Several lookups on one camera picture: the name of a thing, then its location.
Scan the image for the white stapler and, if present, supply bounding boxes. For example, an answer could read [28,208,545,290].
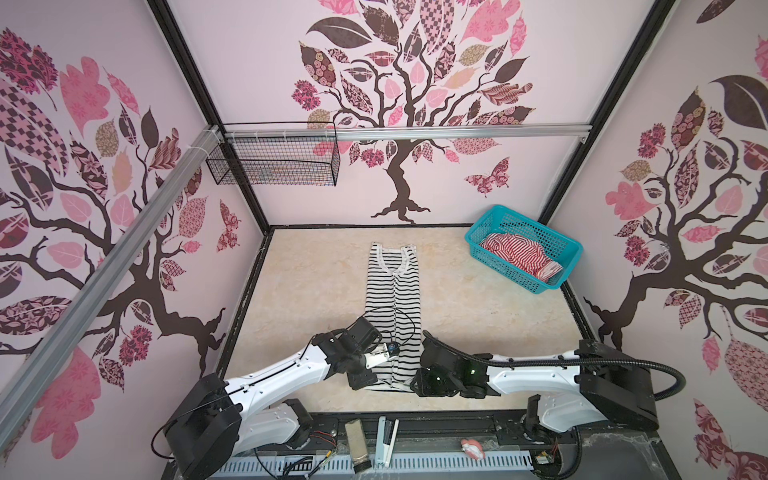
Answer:
[374,416,399,469]

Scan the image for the black white striped tank top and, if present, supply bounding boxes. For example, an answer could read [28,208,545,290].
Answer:
[364,243,423,392]

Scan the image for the white slotted cable duct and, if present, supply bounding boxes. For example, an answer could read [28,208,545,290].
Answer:
[203,451,535,480]

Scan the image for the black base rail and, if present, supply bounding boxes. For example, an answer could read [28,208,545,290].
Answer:
[259,409,577,453]

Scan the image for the black wire basket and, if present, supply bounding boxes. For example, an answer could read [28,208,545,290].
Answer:
[206,120,341,187]

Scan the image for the red white teeth toy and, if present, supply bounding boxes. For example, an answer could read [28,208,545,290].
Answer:
[460,439,486,461]

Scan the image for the aluminium rail left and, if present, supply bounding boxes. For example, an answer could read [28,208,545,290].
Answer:
[1,125,221,448]

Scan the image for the red white striped tank top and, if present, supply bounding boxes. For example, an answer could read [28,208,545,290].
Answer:
[481,233,563,282]

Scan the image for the teal plastic basket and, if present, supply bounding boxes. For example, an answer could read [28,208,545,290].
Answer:
[465,205,583,294]

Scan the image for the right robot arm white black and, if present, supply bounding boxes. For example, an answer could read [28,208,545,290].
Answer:
[410,332,659,433]

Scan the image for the aluminium rail back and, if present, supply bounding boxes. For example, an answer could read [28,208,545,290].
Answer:
[225,124,592,141]

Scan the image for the silver rectangular block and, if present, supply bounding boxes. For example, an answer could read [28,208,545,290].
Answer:
[344,419,372,474]

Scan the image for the aluminium rail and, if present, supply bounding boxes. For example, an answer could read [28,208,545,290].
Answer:
[1,125,221,448]
[225,124,592,141]

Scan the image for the black corrugated cable hose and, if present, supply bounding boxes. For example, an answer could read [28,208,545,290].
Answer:
[431,335,686,480]

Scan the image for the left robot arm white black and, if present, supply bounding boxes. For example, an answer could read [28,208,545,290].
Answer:
[159,317,400,479]

